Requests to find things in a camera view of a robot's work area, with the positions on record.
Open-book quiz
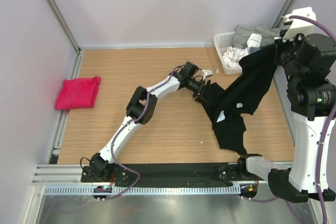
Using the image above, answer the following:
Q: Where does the white t shirt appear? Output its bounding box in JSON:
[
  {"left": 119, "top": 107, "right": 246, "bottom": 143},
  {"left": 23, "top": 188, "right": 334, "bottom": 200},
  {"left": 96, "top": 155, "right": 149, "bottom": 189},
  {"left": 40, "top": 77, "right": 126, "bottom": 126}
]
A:
[{"left": 223, "top": 34, "right": 262, "bottom": 68}]

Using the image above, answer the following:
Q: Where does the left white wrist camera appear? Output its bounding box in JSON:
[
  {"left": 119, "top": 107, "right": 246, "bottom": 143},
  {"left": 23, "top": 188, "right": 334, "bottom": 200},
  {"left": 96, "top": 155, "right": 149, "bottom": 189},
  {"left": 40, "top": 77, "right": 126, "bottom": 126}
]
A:
[{"left": 202, "top": 69, "right": 213, "bottom": 79}]

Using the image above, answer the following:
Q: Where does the white laundry basket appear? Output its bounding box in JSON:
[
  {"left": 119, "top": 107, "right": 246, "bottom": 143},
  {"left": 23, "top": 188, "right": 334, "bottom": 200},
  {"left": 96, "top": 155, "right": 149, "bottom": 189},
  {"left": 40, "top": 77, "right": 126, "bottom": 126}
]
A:
[{"left": 213, "top": 31, "right": 242, "bottom": 75}]

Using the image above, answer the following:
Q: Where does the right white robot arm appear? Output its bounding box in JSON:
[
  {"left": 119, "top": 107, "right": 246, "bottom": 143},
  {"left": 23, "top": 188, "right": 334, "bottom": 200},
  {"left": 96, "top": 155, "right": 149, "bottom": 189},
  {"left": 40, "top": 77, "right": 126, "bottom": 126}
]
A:
[{"left": 236, "top": 34, "right": 335, "bottom": 203}]

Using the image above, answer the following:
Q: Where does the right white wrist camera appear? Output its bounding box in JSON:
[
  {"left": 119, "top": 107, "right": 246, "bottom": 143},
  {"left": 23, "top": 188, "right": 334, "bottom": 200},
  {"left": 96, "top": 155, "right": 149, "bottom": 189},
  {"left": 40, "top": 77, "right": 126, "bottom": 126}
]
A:
[{"left": 281, "top": 7, "right": 316, "bottom": 42}]

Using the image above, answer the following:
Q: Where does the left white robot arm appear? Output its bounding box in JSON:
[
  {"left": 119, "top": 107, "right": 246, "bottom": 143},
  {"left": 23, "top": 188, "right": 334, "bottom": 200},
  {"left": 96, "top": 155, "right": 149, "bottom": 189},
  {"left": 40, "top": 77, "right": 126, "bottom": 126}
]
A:
[{"left": 81, "top": 61, "right": 213, "bottom": 182}]

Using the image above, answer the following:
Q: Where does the grey t shirt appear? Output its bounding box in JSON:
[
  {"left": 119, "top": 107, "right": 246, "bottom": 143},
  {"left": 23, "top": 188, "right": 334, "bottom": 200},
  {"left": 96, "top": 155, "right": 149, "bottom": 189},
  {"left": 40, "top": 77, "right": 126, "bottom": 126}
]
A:
[{"left": 233, "top": 25, "right": 281, "bottom": 49}]

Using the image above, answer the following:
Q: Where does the black t shirt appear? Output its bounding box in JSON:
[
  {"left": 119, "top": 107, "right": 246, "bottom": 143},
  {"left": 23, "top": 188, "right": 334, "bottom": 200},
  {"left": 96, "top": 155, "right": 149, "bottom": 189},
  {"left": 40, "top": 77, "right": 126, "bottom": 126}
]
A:
[{"left": 203, "top": 44, "right": 277, "bottom": 155}]

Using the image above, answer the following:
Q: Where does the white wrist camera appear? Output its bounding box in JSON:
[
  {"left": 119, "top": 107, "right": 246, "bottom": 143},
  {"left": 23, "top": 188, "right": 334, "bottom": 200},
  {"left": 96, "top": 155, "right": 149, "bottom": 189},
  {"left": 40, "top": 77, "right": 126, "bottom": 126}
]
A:
[
  {"left": 281, "top": 7, "right": 316, "bottom": 42},
  {"left": 202, "top": 69, "right": 213, "bottom": 79}
]

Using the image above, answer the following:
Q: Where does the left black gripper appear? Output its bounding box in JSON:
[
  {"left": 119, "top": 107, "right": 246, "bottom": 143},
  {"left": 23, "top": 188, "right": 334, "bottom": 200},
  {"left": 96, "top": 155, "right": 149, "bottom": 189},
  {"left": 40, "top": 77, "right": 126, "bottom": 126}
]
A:
[{"left": 185, "top": 77, "right": 213, "bottom": 107}]

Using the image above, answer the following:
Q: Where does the folded pink t shirt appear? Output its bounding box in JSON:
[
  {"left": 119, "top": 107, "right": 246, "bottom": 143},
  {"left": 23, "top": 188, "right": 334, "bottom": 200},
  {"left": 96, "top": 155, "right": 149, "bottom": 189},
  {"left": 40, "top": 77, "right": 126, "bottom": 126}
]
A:
[{"left": 54, "top": 76, "right": 101, "bottom": 110}]

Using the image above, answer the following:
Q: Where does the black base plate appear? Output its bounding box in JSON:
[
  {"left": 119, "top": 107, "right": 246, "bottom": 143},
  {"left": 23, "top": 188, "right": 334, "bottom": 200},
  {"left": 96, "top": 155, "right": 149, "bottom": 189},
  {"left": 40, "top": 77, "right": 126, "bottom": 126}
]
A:
[{"left": 80, "top": 162, "right": 268, "bottom": 188}]

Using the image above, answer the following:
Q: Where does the slotted cable duct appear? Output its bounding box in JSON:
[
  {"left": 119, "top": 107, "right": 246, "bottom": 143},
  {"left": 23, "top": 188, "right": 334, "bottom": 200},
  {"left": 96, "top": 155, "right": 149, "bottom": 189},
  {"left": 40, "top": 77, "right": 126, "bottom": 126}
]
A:
[{"left": 44, "top": 184, "right": 240, "bottom": 196}]

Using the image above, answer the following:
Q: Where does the aluminium frame rail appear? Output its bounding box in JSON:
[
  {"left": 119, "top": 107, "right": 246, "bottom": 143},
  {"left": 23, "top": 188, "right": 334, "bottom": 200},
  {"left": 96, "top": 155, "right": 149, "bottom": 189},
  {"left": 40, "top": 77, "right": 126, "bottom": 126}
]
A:
[{"left": 31, "top": 161, "right": 293, "bottom": 184}]

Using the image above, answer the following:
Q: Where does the teal blue t shirt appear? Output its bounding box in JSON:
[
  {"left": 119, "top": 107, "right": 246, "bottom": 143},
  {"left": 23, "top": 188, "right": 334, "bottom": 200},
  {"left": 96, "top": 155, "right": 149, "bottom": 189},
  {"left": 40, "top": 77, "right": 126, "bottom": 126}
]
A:
[{"left": 249, "top": 47, "right": 260, "bottom": 54}]

